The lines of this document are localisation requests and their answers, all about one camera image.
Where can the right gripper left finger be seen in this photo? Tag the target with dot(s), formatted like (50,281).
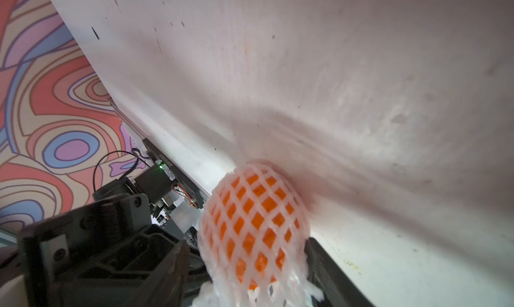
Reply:
(165,286)

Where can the netted orange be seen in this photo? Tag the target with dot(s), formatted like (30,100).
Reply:
(252,236)

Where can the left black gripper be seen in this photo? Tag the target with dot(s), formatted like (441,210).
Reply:
(96,255)

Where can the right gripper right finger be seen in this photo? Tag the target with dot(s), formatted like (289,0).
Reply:
(337,288)

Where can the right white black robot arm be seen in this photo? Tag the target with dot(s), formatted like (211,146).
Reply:
(155,183)

